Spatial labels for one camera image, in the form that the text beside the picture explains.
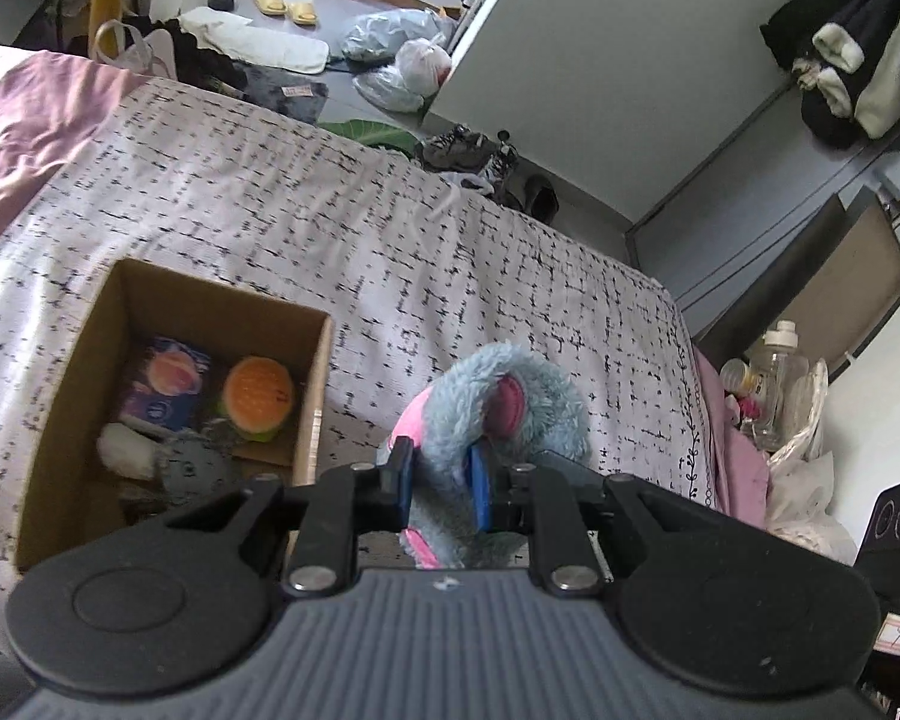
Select grey plush mouse toy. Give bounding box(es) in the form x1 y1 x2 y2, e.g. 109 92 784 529
377 343 590 571

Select orange burger plush toy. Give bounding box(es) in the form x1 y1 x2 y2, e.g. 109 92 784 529
219 356 297 442

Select grey-blue knitted plush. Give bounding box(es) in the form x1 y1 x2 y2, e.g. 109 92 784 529
155 418 240 507

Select blue Vinda tissue pack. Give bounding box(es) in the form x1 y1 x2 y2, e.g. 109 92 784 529
116 337 212 437

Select black and white furry toy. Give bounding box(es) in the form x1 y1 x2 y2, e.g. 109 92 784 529
95 422 160 491

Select white black patterned bed sheet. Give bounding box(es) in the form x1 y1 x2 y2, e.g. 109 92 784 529
0 80 717 650

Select clear bottle white cap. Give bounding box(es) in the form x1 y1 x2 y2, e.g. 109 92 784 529
749 319 809 454

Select white crumpled plastic bag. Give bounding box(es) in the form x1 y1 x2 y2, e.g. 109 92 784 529
764 359 857 566

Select brown cardboard box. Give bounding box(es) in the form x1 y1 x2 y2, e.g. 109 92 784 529
14 259 333 571

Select clear plastic bag on floor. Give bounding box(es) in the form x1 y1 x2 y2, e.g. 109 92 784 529
352 65 425 114

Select white plastic bag red print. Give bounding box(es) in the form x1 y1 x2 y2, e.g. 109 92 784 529
395 39 453 98

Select grey plastic bag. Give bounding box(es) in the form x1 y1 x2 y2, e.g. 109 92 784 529
338 8 457 65

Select white floor mat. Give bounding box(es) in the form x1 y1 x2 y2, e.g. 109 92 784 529
178 7 329 75

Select yellow slipper right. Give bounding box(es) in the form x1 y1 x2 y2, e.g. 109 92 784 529
286 2 318 28

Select yellow slipper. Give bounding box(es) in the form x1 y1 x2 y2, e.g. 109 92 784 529
253 0 287 18
286 2 318 28

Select yellow slipper left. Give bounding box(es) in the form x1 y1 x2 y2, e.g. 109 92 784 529
253 0 287 18

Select hanging black white clothes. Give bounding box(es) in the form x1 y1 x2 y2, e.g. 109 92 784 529
759 0 900 149

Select brown board black frame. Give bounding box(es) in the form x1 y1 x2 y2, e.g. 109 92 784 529
694 187 900 379

